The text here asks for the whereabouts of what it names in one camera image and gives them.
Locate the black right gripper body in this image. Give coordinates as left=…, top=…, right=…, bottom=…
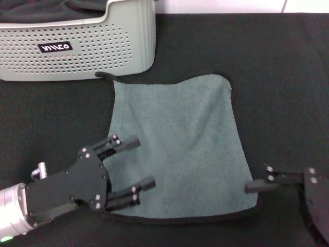
left=303, top=168, right=329, bottom=244

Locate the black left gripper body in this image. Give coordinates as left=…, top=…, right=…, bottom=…
left=23, top=145, right=112, bottom=228

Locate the grey and orange towel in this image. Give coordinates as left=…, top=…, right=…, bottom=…
left=95, top=71, right=260, bottom=225

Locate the black tablecloth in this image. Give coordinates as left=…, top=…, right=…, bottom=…
left=0, top=12, right=329, bottom=247

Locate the grey perforated storage box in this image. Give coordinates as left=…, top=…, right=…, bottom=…
left=0, top=0, right=157, bottom=82

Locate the silver plug connector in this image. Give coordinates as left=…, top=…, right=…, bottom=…
left=31, top=162, right=48, bottom=181

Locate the dark grey cloth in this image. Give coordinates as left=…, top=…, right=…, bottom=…
left=0, top=0, right=108, bottom=24

